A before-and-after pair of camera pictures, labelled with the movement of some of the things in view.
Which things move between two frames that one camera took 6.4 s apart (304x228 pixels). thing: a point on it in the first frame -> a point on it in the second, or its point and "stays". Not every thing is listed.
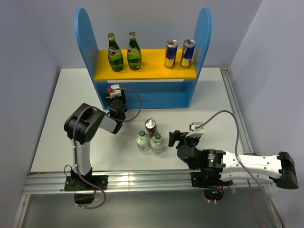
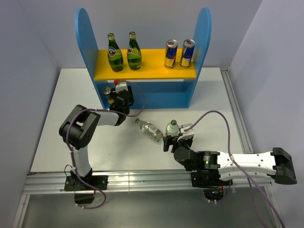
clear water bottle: (156, 143) -> (172, 128)
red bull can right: (188, 49) stays
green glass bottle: (115, 56) stays
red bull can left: (170, 53) stays
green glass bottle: (134, 57) stays
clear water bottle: (143, 141) -> (149, 129)
